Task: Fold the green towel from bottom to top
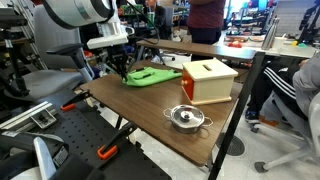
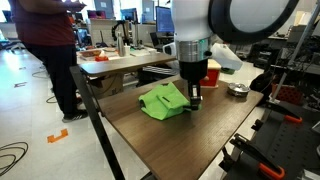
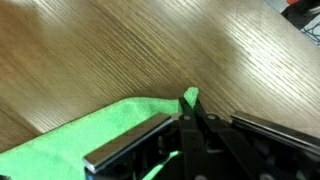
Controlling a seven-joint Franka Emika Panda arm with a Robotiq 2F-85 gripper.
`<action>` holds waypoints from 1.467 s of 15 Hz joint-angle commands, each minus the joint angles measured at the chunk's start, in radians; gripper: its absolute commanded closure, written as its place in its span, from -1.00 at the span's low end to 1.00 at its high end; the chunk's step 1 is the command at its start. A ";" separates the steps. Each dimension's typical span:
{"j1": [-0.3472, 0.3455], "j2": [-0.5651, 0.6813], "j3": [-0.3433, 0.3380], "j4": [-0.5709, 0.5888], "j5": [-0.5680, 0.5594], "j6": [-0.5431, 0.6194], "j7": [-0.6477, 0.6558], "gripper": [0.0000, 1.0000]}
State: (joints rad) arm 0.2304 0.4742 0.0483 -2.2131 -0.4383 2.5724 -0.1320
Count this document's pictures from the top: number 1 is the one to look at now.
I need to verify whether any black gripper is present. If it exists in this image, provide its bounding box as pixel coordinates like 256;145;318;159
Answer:
105;44;130;83

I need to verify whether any person in dark top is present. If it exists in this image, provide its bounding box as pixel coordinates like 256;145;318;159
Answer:
145;0;174;40

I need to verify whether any grey office chair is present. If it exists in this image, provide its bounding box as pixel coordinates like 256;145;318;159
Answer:
19;3;97;102

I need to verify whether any brown side table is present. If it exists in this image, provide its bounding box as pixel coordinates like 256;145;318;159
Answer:
135;38;258;62

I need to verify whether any steel pot with lid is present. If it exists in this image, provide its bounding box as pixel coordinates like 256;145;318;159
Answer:
162;103;215;135

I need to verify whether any black perforated workbench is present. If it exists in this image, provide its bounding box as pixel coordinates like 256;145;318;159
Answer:
0;87;173;180

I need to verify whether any wooden box with red drawer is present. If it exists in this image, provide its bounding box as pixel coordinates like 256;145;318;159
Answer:
180;57;240;107

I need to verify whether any standing person in maroon shirt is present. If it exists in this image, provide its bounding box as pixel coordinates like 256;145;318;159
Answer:
185;0;227;62

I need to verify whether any black stand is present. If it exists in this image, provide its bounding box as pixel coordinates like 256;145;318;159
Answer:
0;13;30;98

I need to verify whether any orange object on desk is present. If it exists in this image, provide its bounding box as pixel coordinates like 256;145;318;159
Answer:
227;40;243;49

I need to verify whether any black table leg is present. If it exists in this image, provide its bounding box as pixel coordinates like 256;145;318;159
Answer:
207;50;267;180

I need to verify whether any dark grey rounded device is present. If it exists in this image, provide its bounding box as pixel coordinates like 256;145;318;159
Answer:
0;130;70;180

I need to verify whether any round floor drain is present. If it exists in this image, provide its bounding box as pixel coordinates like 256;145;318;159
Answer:
215;132;247;158

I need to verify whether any shallow bowl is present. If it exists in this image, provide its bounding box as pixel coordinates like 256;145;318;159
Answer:
247;35;265;43

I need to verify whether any steel water bottle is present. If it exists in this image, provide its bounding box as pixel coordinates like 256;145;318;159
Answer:
260;15;281;52

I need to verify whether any seated person in grey shirt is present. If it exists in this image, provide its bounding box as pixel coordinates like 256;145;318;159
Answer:
244;49;320;125

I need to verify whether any white office chair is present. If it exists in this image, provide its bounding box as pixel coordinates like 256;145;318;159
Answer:
253;90;320;174

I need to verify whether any black clamp with orange handle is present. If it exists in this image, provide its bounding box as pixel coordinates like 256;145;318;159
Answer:
59;89;92;113
96;122;138;161

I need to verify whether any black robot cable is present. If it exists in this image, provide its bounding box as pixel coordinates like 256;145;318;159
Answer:
125;0;162;45

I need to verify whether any aluminium rail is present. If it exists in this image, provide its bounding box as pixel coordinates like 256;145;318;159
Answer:
0;100;58;132

